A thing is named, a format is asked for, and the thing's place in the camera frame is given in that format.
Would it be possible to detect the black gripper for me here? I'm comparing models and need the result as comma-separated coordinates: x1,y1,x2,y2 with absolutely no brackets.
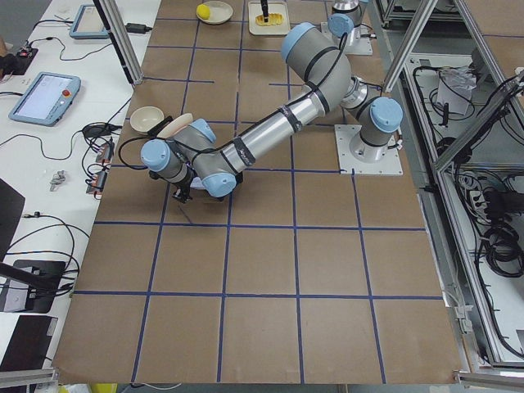
149,161,196,203

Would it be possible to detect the orange striped bread roll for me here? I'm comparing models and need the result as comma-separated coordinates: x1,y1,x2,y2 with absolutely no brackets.
255,13,284,26

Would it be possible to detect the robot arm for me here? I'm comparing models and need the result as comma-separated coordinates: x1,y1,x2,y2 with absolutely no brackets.
140,22,360,202
255,1,368,39

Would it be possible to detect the pink plate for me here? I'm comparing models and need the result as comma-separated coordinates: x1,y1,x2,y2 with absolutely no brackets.
156,113,193,138

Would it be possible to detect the cream plate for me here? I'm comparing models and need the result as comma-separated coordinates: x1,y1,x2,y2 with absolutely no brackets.
129,106,165,134

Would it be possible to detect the white rectangular tray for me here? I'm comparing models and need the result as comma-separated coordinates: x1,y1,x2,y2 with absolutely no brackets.
248,1,290,36

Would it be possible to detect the white shallow bowl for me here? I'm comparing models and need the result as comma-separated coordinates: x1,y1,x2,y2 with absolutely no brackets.
197,1,233,25

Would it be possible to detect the yellow lemon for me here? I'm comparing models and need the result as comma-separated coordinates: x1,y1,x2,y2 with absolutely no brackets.
196,4,211,20

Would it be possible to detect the black power brick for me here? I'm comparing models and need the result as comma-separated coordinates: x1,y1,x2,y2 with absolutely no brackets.
125,23,151,34

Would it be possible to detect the blue teach pendant near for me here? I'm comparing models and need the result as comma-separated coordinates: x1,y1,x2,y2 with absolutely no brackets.
8,72,82,127

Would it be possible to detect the blue teach pendant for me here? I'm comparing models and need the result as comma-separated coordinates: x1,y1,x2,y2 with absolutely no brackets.
8,72,82,127
69,4,109,39

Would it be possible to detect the blue teach pendant far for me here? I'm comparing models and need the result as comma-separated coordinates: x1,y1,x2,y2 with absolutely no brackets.
69,4,109,39

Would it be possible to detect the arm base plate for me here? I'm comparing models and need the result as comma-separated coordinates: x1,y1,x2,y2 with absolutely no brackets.
334,124,404,176
320,22,373,56

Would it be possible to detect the aluminium frame post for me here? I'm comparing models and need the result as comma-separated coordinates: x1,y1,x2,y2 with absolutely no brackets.
93,0,143,86

